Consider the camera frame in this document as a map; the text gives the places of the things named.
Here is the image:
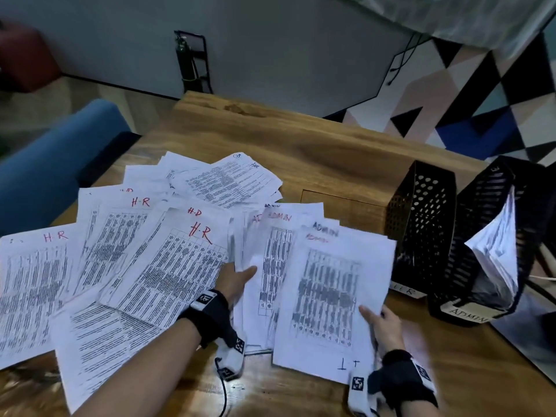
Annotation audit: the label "person's right hand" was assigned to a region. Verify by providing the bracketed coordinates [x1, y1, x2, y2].
[359, 305, 407, 356]

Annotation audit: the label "person's left hand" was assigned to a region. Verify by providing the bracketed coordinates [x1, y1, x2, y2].
[215, 261, 258, 306]

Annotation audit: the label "white sheet with blue handwriting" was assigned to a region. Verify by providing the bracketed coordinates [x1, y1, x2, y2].
[272, 238, 397, 385]

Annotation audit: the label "white sheet with red handwriting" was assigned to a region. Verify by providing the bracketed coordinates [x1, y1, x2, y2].
[99, 207, 232, 330]

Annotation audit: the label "person's left forearm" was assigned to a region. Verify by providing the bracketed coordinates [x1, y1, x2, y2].
[73, 316, 205, 417]

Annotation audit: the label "person's right forearm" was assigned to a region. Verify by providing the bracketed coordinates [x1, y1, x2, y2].
[402, 397, 440, 417]

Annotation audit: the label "white paper label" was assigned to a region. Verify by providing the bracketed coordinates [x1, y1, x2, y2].
[439, 299, 492, 325]
[388, 279, 429, 300]

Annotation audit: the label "black mesh file holder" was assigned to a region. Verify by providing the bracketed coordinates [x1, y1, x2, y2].
[384, 160, 458, 297]
[427, 155, 553, 329]

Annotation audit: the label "curled papers in holder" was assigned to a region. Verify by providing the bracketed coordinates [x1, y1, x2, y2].
[464, 186, 520, 310]

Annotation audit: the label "pile of printed paper sheets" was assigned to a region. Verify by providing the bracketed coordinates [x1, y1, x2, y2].
[0, 152, 344, 414]

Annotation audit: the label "blue upholstered chair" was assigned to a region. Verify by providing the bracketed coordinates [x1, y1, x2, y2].
[0, 98, 140, 237]

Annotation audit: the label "geometric patterned rug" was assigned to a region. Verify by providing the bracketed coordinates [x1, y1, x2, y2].
[342, 32, 556, 171]

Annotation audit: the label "red brown stool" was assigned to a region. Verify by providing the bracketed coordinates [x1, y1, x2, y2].
[0, 21, 62, 94]

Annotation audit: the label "black wrist strap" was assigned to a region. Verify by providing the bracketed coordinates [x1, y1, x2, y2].
[177, 289, 238, 349]
[368, 349, 439, 414]

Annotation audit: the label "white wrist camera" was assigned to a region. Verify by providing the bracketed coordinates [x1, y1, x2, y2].
[347, 371, 379, 417]
[214, 333, 246, 381]

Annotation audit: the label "black camera cable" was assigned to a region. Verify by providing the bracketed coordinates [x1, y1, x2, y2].
[215, 368, 229, 417]

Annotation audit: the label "black wall cable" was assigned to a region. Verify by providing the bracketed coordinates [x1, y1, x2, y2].
[386, 32, 431, 86]

